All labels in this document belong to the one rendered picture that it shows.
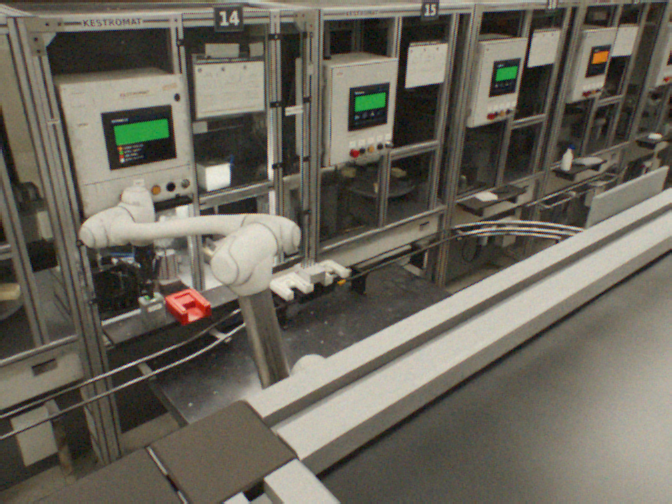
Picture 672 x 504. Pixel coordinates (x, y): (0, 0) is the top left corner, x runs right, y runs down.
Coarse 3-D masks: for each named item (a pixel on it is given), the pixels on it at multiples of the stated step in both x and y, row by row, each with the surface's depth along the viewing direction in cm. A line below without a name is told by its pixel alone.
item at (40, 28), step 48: (0, 0) 237; (48, 0) 247; (96, 0) 260; (144, 0) 273; (192, 0) 283; (240, 0) 261; (48, 96) 179; (96, 336) 221; (192, 336) 272; (144, 384) 264
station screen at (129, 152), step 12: (120, 120) 192; (132, 120) 195; (144, 120) 197; (156, 120) 200; (168, 120) 203; (168, 132) 205; (120, 144) 195; (132, 144) 198; (144, 144) 201; (156, 144) 203; (168, 144) 206; (120, 156) 197; (132, 156) 199; (144, 156) 202; (156, 156) 205
